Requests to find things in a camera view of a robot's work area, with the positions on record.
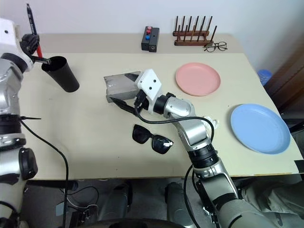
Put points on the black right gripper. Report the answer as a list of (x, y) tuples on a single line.
[(142, 101)]

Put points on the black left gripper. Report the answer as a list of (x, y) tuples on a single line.
[(28, 50)]

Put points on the grey glasses case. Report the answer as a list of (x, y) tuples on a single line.
[(120, 86)]

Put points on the red marker with black cap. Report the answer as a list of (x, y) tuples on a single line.
[(33, 26)]

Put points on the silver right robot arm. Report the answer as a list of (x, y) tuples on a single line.
[(197, 135)]

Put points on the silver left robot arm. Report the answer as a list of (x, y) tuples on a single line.
[(9, 95)]

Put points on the black plastic cup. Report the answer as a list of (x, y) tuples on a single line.
[(63, 76)]

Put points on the black sunglasses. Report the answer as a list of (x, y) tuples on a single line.
[(145, 137)]

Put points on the black box with coloured buttons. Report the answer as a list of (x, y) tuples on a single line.
[(149, 39)]

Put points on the black zip tie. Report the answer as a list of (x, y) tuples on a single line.
[(31, 118)]

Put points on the pink plate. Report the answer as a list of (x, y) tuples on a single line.
[(198, 79)]

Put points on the brown wooden plate rack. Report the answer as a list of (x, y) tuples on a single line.
[(192, 38)]

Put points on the black thin-rimmed eyeglasses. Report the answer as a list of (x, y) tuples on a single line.
[(215, 47)]

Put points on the blue plate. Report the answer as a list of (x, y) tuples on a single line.
[(260, 129)]

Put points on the brown wooden cabinet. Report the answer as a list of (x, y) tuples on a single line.
[(289, 83)]

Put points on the grey-green fabric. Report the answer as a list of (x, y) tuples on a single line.
[(273, 202)]

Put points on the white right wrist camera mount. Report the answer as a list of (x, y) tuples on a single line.
[(149, 83)]

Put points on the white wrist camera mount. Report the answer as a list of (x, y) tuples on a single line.
[(149, 83), (8, 35)]

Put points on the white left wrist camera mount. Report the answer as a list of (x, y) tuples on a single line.
[(8, 35)]

